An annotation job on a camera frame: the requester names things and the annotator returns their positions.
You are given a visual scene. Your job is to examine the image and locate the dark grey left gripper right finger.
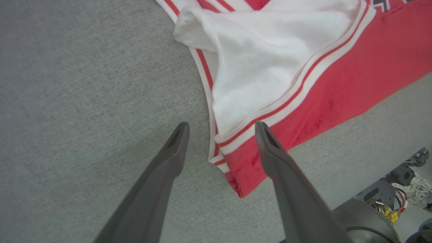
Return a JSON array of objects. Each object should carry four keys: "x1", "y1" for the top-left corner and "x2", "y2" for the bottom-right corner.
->
[{"x1": 255, "y1": 121, "x2": 354, "y2": 243}]

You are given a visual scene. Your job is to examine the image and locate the red and white basketball jersey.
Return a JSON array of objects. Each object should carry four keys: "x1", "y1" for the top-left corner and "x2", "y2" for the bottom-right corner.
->
[{"x1": 155, "y1": 0, "x2": 432, "y2": 198}]

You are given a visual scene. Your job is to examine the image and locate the grey robot torso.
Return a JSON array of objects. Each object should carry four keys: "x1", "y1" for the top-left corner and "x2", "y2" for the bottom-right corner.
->
[{"x1": 332, "y1": 197, "x2": 402, "y2": 243}]

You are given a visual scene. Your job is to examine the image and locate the black robot chassis with wires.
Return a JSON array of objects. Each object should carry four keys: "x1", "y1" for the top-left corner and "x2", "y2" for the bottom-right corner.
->
[{"x1": 354, "y1": 147, "x2": 432, "y2": 225}]

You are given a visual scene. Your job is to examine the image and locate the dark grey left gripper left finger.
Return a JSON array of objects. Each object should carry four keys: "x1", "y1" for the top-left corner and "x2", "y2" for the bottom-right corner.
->
[{"x1": 93, "y1": 122, "x2": 190, "y2": 243}]

